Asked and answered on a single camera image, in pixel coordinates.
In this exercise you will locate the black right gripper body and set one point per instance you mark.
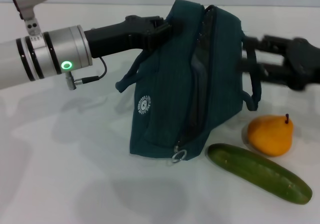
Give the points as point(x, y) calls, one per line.
point(302, 64)

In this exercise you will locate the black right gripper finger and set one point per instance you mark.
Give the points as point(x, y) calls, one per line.
point(267, 43)
point(262, 69)

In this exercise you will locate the orange pear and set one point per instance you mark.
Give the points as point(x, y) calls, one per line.
point(270, 136)

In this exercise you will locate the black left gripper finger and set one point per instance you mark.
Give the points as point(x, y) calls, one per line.
point(160, 20)
point(155, 37)

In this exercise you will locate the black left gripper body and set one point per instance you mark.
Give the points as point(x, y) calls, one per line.
point(115, 39)

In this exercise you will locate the green cucumber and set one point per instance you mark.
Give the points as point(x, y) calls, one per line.
point(260, 174)

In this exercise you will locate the dark teal fabric bag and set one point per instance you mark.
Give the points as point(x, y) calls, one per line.
point(162, 91)

